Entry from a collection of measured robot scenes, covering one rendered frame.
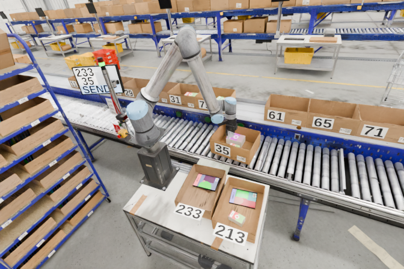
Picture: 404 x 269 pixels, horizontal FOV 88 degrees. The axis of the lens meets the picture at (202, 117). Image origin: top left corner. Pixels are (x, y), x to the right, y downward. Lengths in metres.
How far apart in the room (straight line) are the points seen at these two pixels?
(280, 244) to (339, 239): 0.55
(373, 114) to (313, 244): 1.32
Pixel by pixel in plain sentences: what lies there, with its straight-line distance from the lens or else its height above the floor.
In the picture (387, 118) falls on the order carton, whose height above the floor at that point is 0.94.
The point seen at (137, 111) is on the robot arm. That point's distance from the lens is 1.45.
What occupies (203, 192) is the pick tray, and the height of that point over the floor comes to 0.76.
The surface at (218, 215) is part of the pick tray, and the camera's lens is 1.62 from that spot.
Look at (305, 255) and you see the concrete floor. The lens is 2.43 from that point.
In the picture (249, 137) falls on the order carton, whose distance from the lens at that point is 2.11.
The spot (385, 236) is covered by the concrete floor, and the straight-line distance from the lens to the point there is 2.80.
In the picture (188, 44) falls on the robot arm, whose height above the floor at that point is 1.85.
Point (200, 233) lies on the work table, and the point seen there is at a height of 0.75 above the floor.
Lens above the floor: 2.14
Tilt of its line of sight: 33 degrees down
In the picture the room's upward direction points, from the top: 7 degrees counter-clockwise
